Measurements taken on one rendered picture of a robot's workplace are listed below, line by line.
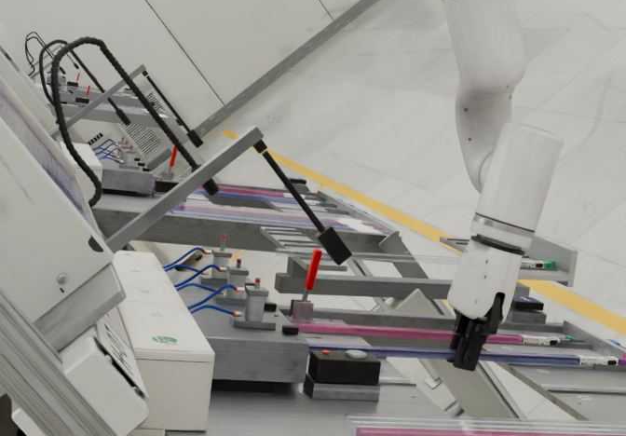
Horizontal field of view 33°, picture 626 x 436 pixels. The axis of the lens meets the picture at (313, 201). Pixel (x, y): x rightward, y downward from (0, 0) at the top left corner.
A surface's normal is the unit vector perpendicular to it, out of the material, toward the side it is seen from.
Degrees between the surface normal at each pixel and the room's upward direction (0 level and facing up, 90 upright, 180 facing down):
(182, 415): 90
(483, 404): 90
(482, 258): 32
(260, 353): 90
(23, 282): 90
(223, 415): 44
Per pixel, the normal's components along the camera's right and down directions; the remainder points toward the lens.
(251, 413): 0.13, -0.98
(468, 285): -0.91, -0.28
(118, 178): 0.26, 0.15
